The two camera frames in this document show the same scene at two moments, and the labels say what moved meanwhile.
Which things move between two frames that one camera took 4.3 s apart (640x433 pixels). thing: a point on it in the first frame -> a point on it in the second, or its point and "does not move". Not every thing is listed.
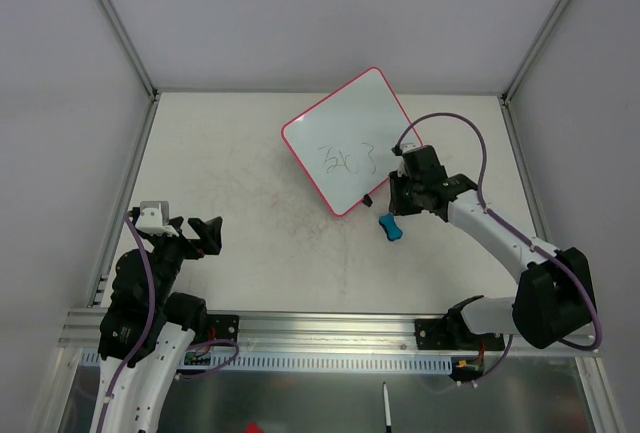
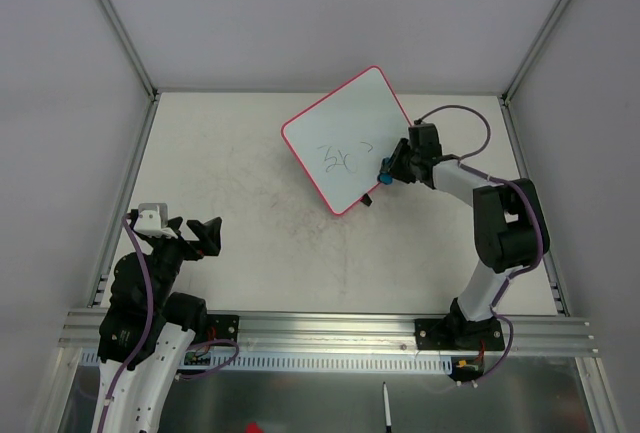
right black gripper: x=403 y=195 -> x=401 y=162
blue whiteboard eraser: x=389 y=225 -> x=385 y=178
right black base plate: x=440 y=334 does not move
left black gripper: x=185 y=238 does not move
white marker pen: x=387 y=409 does not move
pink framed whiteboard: x=346 y=140 does not move
